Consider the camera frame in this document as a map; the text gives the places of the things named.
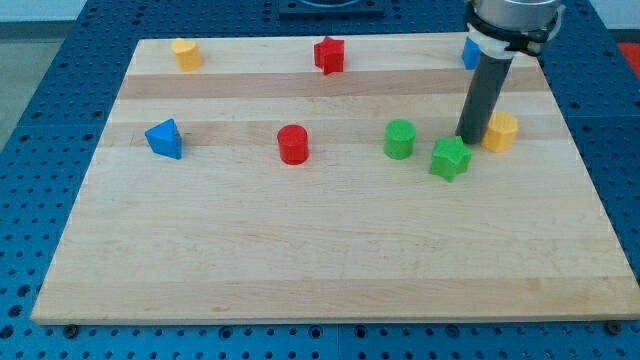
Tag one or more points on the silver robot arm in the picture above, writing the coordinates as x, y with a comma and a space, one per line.
503, 28

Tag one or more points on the wooden board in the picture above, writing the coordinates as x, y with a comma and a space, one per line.
230, 234

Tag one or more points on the red cylinder block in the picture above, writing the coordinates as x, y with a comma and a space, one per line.
293, 144

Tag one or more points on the green cylinder block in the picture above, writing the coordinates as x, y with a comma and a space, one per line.
399, 139

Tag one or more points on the red star block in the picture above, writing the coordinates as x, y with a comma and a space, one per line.
329, 55

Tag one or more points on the green star block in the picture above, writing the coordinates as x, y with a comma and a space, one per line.
449, 158

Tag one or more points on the blue triangle block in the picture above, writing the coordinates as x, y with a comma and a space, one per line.
165, 139

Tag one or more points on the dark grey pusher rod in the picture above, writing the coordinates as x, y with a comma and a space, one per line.
483, 93

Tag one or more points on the yellow heart block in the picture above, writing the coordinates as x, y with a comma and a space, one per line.
187, 54

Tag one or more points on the yellow hexagon block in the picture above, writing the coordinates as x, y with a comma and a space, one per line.
501, 132

